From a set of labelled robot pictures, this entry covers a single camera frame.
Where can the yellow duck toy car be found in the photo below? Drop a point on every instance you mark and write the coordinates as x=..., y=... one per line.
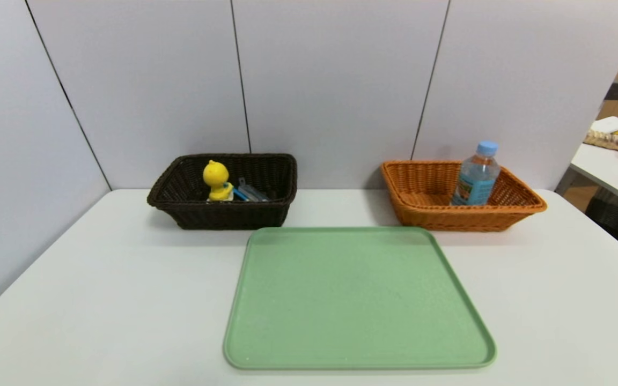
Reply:
x=215, y=174

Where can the orange wicker basket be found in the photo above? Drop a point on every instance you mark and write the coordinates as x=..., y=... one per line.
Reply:
x=427, y=214

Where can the clear bottle with blue cap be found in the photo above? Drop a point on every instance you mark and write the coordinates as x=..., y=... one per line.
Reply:
x=475, y=177

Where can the white side table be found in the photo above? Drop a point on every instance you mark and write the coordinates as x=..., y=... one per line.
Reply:
x=609, y=166

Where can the white flat item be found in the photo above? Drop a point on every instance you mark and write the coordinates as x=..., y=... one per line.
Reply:
x=609, y=124

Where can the light green plastic tray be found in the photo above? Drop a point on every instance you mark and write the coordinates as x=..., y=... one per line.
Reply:
x=341, y=300

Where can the grey pencil lead case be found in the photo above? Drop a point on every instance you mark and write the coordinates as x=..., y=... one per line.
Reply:
x=252, y=192

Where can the dark brown wicker basket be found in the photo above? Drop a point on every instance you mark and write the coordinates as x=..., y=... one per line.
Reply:
x=266, y=214

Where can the brown egg tray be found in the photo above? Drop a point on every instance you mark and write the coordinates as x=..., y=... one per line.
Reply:
x=604, y=140

